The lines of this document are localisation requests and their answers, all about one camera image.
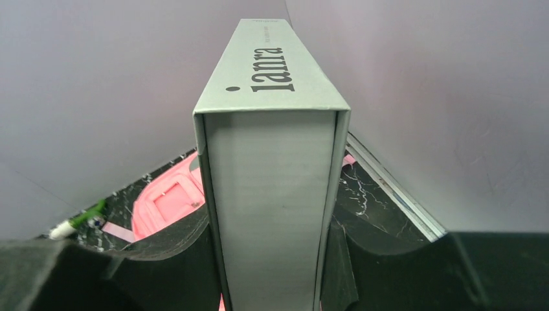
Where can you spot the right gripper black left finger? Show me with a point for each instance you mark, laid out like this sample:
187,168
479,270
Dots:
45,274

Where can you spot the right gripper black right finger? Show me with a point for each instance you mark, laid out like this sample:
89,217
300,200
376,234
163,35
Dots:
368,269

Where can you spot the pink student backpack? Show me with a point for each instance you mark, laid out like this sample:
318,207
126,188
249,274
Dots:
167,206

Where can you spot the grey ianra book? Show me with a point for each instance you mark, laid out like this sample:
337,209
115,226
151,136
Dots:
271,132

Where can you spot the green white marker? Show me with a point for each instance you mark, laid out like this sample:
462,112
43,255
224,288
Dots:
92,217

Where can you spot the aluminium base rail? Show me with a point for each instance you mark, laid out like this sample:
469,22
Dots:
394,194

